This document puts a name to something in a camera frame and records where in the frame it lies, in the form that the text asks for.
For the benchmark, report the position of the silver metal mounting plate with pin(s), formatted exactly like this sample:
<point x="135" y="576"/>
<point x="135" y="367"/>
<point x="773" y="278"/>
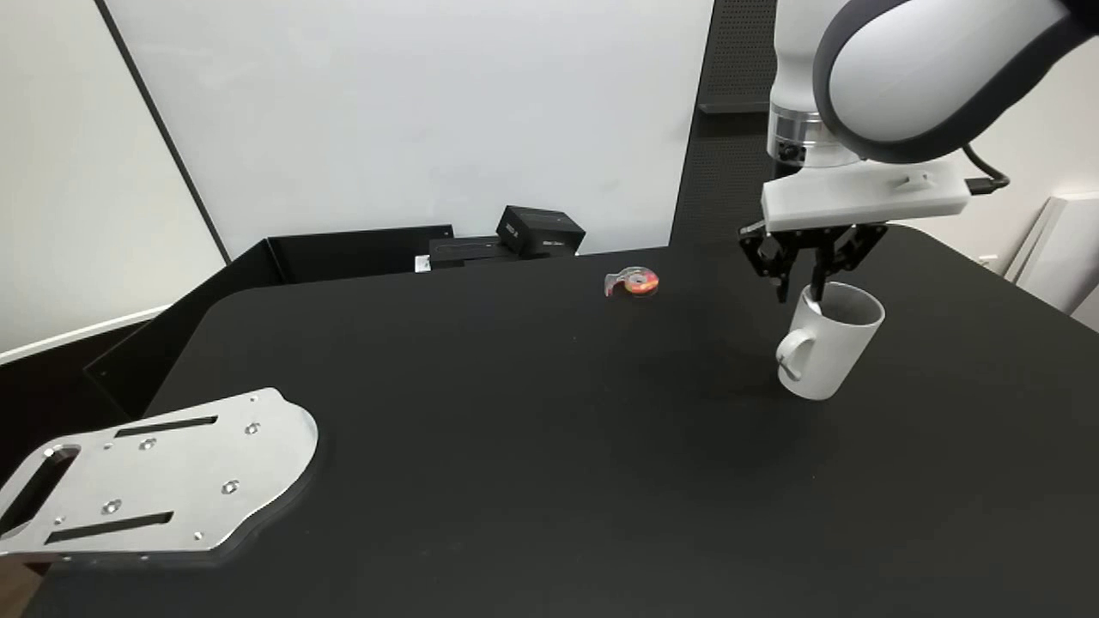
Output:
<point x="159" y="470"/>

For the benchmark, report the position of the orange tape roll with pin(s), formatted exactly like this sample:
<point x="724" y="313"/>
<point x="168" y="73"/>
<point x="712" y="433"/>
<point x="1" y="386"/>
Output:
<point x="633" y="282"/>

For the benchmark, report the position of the small black box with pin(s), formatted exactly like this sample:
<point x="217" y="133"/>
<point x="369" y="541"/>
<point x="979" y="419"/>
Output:
<point x="539" y="228"/>

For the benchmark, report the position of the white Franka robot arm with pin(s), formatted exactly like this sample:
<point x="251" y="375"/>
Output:
<point x="927" y="72"/>

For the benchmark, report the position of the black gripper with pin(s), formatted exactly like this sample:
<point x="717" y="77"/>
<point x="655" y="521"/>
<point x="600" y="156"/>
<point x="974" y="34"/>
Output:
<point x="814" y="239"/>

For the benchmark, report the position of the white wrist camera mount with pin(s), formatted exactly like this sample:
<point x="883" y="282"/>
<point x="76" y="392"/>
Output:
<point x="863" y="196"/>

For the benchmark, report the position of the grey ceramic mug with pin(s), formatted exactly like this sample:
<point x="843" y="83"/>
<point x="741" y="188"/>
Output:
<point x="828" y="349"/>

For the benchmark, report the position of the large whiteboard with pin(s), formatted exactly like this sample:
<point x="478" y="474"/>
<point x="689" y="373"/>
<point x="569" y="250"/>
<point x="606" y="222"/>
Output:
<point x="433" y="114"/>

